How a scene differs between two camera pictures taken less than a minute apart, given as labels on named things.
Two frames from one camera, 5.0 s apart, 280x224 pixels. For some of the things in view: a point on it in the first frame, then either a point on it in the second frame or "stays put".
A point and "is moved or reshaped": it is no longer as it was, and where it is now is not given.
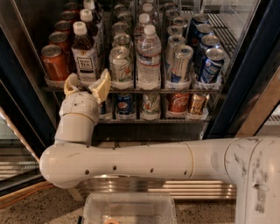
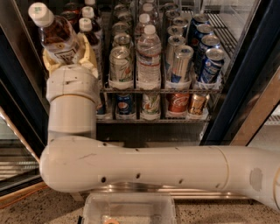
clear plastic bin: [129, 207] stays put
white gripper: [80, 105] → [72, 83]
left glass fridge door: [27, 129] stays put
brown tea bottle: [84, 54] is moved or reshaped
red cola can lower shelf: [178, 102] stays put
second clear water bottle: [139, 31] stays put
